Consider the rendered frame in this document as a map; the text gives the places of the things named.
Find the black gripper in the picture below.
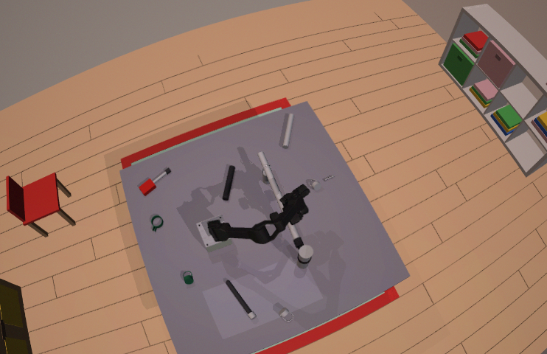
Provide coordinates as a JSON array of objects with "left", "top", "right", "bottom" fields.
[{"left": 270, "top": 204, "right": 309, "bottom": 221}]

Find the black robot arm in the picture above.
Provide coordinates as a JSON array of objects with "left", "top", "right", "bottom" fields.
[{"left": 207, "top": 184, "right": 310, "bottom": 244}]

